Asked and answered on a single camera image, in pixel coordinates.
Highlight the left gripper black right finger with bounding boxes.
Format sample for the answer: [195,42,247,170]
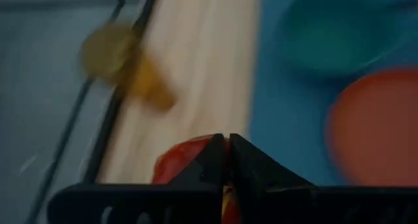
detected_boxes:
[228,133,418,224]

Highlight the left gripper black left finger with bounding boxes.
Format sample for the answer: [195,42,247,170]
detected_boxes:
[47,133,227,224]

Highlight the red apple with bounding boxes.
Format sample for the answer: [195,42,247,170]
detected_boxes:
[152,135,242,224]

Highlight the orange plate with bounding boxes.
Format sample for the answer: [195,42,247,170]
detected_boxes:
[325,68,418,188]

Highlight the teal bowl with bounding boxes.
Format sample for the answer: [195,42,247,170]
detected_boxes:
[279,0,418,80]

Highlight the blue placemat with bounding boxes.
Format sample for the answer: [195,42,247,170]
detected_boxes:
[248,0,418,187]

